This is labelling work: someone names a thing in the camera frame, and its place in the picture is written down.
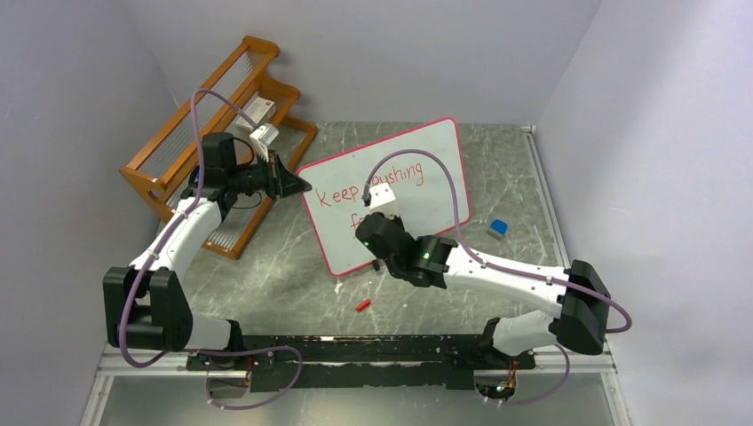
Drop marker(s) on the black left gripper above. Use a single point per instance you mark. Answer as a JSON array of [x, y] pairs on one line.
[[281, 182]]

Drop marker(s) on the pink-framed whiteboard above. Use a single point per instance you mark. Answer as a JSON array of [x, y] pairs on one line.
[[425, 168]]

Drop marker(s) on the red marker cap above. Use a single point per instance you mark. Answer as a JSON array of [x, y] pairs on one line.
[[363, 305]]

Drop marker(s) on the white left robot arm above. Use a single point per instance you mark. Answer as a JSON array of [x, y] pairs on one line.
[[146, 307]]

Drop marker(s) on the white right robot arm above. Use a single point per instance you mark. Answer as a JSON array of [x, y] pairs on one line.
[[569, 305]]

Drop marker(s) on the orange wooden rack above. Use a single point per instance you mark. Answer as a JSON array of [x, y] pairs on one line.
[[160, 170]]

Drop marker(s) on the white red box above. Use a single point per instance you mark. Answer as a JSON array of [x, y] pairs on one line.
[[259, 110]]

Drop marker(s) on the blue eraser block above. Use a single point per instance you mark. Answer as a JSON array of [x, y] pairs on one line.
[[497, 229]]

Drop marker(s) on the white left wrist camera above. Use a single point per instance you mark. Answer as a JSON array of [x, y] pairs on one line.
[[263, 136]]

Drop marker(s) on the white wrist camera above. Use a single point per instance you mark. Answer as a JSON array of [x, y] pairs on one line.
[[383, 200], [263, 136]]

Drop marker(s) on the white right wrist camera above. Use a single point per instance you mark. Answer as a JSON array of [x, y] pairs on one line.
[[383, 200]]

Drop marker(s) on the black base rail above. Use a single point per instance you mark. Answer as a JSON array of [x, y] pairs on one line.
[[315, 361]]

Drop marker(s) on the aluminium frame rail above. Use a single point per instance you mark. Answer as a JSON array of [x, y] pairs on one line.
[[619, 411]]

